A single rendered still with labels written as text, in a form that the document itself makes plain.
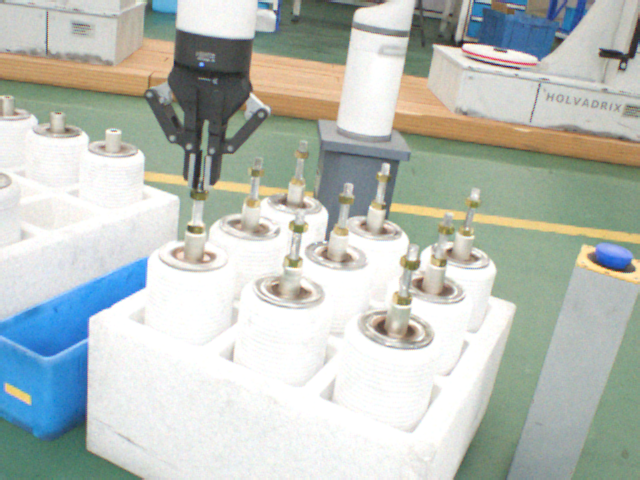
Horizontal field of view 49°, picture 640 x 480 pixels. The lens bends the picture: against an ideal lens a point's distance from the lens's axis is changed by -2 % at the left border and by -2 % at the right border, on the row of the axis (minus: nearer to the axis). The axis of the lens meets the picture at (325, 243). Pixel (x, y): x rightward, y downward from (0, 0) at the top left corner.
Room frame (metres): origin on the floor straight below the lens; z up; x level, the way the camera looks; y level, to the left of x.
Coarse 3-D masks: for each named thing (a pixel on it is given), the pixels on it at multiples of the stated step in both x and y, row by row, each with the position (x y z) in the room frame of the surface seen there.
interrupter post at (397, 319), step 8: (392, 304) 0.61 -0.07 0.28; (392, 312) 0.61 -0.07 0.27; (400, 312) 0.61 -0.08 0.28; (408, 312) 0.61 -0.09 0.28; (392, 320) 0.61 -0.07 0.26; (400, 320) 0.61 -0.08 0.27; (408, 320) 0.61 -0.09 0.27; (384, 328) 0.62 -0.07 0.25; (392, 328) 0.61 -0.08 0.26; (400, 328) 0.61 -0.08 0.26
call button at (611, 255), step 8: (600, 248) 0.73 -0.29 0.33; (608, 248) 0.73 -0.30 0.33; (616, 248) 0.74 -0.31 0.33; (624, 248) 0.74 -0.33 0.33; (600, 256) 0.72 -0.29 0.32; (608, 256) 0.72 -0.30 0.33; (616, 256) 0.72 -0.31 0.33; (624, 256) 0.72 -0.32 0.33; (632, 256) 0.72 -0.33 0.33; (608, 264) 0.72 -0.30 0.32; (616, 264) 0.72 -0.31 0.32; (624, 264) 0.72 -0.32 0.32
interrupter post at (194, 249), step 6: (186, 234) 0.70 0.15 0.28; (192, 234) 0.70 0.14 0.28; (204, 234) 0.70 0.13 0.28; (186, 240) 0.70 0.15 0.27; (192, 240) 0.70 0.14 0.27; (198, 240) 0.70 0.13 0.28; (204, 240) 0.70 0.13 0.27; (186, 246) 0.70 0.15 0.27; (192, 246) 0.70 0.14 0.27; (198, 246) 0.70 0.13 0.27; (204, 246) 0.71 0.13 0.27; (186, 252) 0.70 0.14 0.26; (192, 252) 0.70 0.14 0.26; (198, 252) 0.70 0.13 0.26; (204, 252) 0.71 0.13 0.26; (186, 258) 0.70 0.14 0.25; (192, 258) 0.70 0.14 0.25; (198, 258) 0.70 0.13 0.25
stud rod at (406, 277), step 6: (408, 246) 0.62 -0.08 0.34; (414, 246) 0.62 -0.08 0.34; (408, 252) 0.62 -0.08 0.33; (414, 252) 0.62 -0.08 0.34; (408, 258) 0.62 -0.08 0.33; (414, 258) 0.62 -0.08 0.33; (408, 270) 0.61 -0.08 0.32; (402, 276) 0.62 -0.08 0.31; (408, 276) 0.61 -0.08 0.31; (402, 282) 0.62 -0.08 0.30; (408, 282) 0.61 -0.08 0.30; (402, 288) 0.61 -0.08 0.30; (408, 288) 0.62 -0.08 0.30; (402, 294) 0.61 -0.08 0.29
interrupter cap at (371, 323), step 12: (372, 312) 0.64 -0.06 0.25; (384, 312) 0.65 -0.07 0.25; (360, 324) 0.61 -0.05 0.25; (372, 324) 0.62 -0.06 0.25; (384, 324) 0.63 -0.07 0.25; (408, 324) 0.63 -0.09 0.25; (420, 324) 0.63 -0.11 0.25; (372, 336) 0.59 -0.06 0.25; (384, 336) 0.60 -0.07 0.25; (396, 336) 0.61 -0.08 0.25; (408, 336) 0.61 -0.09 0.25; (420, 336) 0.61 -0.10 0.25; (432, 336) 0.61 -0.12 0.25; (396, 348) 0.58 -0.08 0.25; (408, 348) 0.58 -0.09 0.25; (420, 348) 0.59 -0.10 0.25
